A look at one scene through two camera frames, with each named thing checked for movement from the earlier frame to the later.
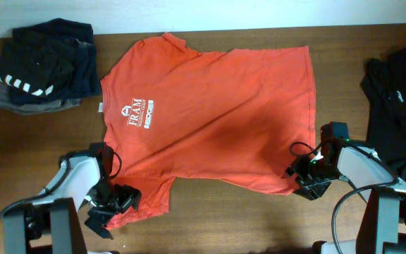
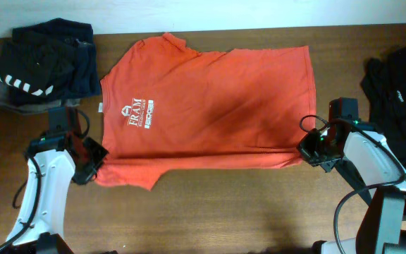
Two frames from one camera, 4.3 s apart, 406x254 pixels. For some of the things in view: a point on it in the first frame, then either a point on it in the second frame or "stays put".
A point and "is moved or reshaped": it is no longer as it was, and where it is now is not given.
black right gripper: x=311 y=191 -> x=304 y=147
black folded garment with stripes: x=49 y=63 stays put
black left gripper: x=130 y=195 -> x=101 y=154
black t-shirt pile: x=396 y=91 stays put
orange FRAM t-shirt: x=243 y=116 is moved or reshaped
